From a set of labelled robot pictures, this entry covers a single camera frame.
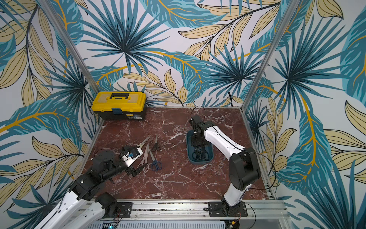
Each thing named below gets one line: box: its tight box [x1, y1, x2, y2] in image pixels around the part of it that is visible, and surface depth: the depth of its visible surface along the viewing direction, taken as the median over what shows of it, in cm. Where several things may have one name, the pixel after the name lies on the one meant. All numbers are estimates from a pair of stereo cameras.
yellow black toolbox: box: [91, 91, 147, 121], surface depth 102 cm
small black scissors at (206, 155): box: [201, 146, 210, 161], surface depth 95 cm
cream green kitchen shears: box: [136, 135, 151, 149], surface depth 99 cm
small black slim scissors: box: [151, 134, 162, 152], surface depth 97 cm
